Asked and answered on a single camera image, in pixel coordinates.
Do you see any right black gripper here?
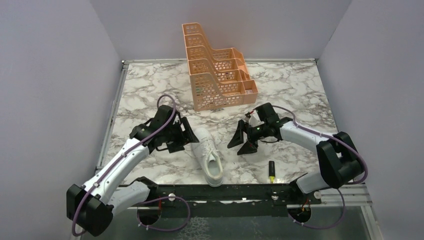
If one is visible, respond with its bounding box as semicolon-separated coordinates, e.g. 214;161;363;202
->
227;119;269;156

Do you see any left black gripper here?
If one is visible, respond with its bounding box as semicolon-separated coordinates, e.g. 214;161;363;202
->
163;117;200;153

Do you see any white sneaker shoe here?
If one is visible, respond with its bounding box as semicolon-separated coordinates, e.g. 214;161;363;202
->
190;127;224;187

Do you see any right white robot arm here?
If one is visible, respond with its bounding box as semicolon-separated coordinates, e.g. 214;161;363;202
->
227;117;366;204

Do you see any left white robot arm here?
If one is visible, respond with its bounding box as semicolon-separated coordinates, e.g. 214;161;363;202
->
66;108;199;237

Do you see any black yellow highlighter marker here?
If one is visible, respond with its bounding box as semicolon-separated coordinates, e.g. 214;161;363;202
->
268;160;276;184

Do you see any orange plastic file organizer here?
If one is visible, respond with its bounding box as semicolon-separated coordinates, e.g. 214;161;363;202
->
182;22;258;112

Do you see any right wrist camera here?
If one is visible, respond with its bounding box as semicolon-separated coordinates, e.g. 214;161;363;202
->
245;102;280;127

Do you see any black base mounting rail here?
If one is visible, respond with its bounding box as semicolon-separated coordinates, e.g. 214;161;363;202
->
132;183;321;218

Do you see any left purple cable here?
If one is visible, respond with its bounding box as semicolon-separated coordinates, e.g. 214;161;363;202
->
71;94;191;237

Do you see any purple cable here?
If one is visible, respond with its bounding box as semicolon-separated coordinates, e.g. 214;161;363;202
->
71;94;191;237
271;105;369;230

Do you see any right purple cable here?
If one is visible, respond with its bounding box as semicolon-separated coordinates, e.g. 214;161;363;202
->
271;105;369;230

